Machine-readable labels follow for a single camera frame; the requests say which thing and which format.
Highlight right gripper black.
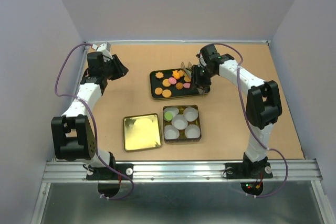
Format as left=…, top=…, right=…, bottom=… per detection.
left=188, top=65, right=216, bottom=91

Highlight metal tongs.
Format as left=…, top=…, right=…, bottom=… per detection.
left=181, top=61, right=205, bottom=95

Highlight green round cookie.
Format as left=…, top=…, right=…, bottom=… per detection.
left=164, top=112, right=173, bottom=122

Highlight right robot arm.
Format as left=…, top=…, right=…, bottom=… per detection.
left=192, top=54, right=282, bottom=179

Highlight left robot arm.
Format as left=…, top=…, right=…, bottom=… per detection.
left=51, top=51, right=129, bottom=179

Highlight pink cookie lower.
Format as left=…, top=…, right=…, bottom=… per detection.
left=183, top=83, right=191, bottom=89

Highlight orange star cookie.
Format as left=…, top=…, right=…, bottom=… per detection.
left=175, top=82, right=184, bottom=90

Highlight orange bear cookie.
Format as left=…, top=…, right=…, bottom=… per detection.
left=172, top=70, right=181, bottom=80

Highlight pink round cookie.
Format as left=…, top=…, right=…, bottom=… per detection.
left=169, top=77, right=177, bottom=85

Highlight black cookie tray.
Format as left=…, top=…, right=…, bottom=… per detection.
left=149, top=68, right=199, bottom=100

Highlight orange round cookie middle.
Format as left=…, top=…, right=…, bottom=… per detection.
left=162, top=79, right=171, bottom=88

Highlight orange round cookie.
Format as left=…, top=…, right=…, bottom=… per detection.
left=162, top=79, right=171, bottom=88
left=162, top=89, right=172, bottom=98
left=154, top=87, right=163, bottom=95

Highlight white paper cup top-right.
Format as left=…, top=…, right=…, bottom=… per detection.
left=183, top=107, right=198, bottom=122

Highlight orange round cookie bottom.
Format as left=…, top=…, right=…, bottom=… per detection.
left=162, top=89, right=172, bottom=98

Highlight orange flower cookie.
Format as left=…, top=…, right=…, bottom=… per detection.
left=155, top=72, right=164, bottom=79

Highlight white paper cup top-left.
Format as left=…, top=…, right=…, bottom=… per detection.
left=163, top=107, right=179, bottom=118

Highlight orange round cookie left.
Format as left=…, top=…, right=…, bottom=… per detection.
left=154, top=87, right=163, bottom=95

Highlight white paper cup centre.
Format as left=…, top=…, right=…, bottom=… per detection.
left=171, top=114, right=188, bottom=130

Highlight gold cookie tin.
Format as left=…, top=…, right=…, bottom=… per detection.
left=163, top=105, right=202, bottom=144

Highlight white paper cup bottom-right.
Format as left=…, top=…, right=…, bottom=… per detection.
left=184, top=124, right=201, bottom=139

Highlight white paper cup bottom-left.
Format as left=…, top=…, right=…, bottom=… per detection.
left=164, top=125, right=180, bottom=140

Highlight gold tin lid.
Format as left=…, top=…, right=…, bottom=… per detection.
left=123, top=113, right=162, bottom=152

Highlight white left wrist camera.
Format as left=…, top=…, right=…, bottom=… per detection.
left=91, top=42, right=112, bottom=58

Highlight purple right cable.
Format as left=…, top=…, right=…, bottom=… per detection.
left=209, top=43, right=289, bottom=199

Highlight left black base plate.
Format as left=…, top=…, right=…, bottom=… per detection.
left=86, top=163, right=133, bottom=181

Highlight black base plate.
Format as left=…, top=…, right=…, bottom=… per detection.
left=225, top=161, right=273, bottom=179
left=86, top=163, right=133, bottom=181

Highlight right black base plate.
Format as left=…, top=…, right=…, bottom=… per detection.
left=225, top=161, right=273, bottom=179

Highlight aluminium front rail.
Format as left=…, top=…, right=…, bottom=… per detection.
left=42, top=159, right=323, bottom=184

